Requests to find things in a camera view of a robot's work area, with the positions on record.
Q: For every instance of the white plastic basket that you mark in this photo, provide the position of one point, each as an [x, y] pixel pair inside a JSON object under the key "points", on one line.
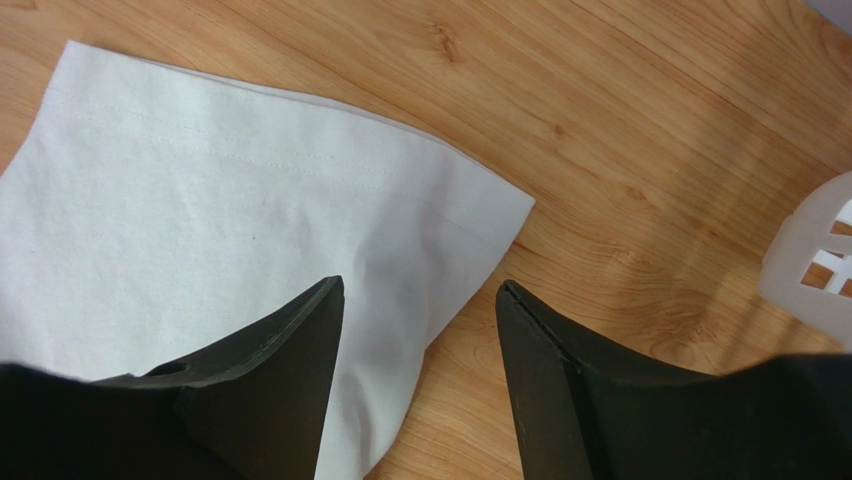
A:
{"points": [[807, 268]]}

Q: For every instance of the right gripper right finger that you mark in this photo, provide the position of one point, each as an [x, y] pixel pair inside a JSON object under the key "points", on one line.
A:
{"points": [[586, 407]]}

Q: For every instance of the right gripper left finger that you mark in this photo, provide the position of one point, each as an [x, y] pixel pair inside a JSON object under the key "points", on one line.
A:
{"points": [[249, 406]]}

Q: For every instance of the white printed t-shirt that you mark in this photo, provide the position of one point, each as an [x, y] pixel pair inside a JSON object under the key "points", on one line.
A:
{"points": [[153, 210]]}

